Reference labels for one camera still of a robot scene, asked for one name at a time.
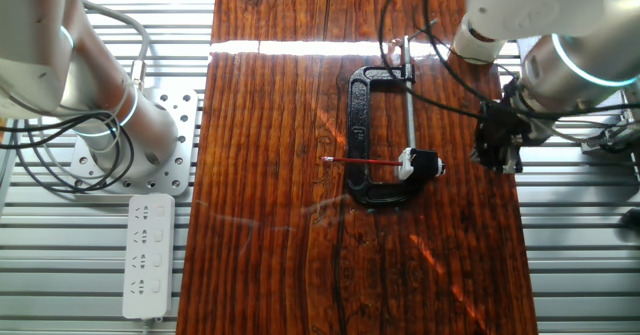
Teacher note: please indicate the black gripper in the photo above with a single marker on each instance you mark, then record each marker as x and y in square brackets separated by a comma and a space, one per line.
[500, 122]

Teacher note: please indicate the black white pencil sharpener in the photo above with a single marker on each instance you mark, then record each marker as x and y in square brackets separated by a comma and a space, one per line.
[425, 164]

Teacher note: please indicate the red pencil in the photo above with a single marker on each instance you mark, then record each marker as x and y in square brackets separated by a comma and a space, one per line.
[360, 161]

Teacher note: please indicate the black metal C-clamp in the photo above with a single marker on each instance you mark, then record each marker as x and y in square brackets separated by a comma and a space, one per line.
[357, 130]

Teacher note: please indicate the wooden board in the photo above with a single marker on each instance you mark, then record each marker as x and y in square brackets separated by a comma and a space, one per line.
[275, 200]

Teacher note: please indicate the white power strip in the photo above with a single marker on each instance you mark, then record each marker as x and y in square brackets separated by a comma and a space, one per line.
[148, 255]

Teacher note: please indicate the metal camera bracket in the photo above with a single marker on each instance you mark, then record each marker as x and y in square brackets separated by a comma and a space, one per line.
[607, 137]

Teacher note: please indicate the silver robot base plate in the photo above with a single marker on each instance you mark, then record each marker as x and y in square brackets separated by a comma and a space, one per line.
[182, 125]

